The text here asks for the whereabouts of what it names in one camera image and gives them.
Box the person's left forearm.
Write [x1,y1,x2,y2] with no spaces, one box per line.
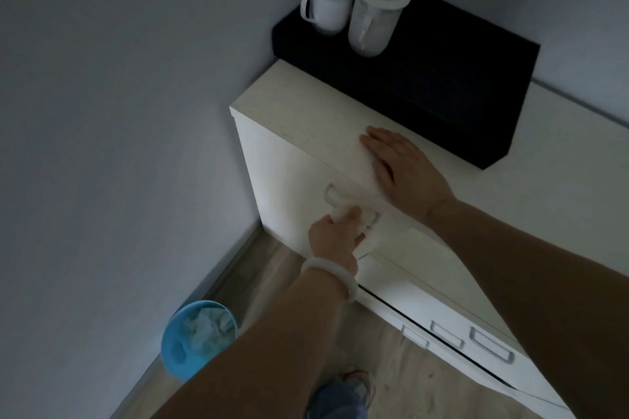
[150,264,355,419]

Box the person's right hand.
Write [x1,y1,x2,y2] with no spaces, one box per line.
[360,126,456,227]

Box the blue waste bin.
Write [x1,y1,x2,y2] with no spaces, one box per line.
[161,300,238,383]

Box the white wooden cabinet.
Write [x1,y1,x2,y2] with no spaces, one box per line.
[229,59,629,419]

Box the white bangle bracelet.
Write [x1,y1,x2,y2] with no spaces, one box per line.
[300,257,360,304]

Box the clear lidded mug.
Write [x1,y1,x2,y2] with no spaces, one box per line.
[348,0,412,59]

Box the person's grey shoe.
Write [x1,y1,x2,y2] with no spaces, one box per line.
[307,369,375,419]

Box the person's left hand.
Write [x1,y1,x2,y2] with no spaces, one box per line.
[308,206,368,271]

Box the small white drawer handle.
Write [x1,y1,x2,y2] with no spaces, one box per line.
[401,324,430,351]
[469,326,516,364]
[430,320,466,351]

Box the crumpled white tissue paper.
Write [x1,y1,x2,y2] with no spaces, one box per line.
[178,308,236,361]

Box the person's right forearm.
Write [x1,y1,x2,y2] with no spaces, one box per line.
[425,197,629,419]

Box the black flat box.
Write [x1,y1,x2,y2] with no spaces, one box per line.
[272,0,542,171]

